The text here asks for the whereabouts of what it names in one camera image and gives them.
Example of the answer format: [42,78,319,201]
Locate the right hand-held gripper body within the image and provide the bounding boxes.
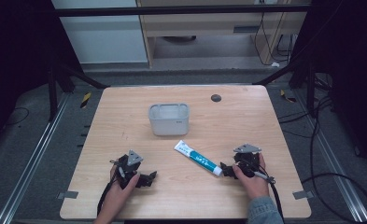
[233,143,262,179]

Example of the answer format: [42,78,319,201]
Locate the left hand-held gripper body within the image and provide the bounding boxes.
[109,149,145,189]

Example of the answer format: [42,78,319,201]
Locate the white and blue toothpaste tube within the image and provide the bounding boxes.
[173,139,224,177]

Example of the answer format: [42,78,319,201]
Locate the person's left hand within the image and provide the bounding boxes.
[106,163,141,216]

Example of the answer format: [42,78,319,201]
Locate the person's right hand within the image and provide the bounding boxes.
[232,152,270,201]

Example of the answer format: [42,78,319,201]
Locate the white plastic container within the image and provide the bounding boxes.
[148,103,191,137]

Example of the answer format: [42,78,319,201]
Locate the yellow and black tape strip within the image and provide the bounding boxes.
[79,91,92,109]
[279,89,298,104]

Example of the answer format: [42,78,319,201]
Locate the black metal stand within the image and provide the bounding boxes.
[251,46,318,119]
[46,57,111,123]

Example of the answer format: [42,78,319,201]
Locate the white cabinet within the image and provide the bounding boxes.
[50,0,149,65]

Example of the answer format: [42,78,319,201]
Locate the black curtain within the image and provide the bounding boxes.
[0,0,83,157]
[291,0,367,175]

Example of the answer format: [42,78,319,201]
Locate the light wooden desk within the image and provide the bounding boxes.
[135,0,312,69]

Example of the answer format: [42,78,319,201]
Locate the black horizontal bar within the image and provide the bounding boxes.
[53,4,312,18]

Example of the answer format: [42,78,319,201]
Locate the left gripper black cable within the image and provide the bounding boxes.
[96,175,118,217]

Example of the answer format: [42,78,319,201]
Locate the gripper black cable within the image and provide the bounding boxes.
[96,175,118,217]
[253,170,286,224]

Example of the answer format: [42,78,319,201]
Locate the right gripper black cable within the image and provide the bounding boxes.
[253,170,286,224]

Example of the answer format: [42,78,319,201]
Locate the grey metal table bracket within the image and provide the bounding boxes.
[56,190,79,201]
[291,189,315,201]

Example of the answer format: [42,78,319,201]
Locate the black floor cable loop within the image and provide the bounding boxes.
[276,94,367,224]

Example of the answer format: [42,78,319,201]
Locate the aluminium floor rail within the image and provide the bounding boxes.
[294,89,367,224]
[0,92,71,224]

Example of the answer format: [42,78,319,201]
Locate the thin black floor cable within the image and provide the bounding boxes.
[3,106,31,127]

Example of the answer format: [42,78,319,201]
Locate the black hanging desk cables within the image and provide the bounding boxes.
[253,11,296,67]

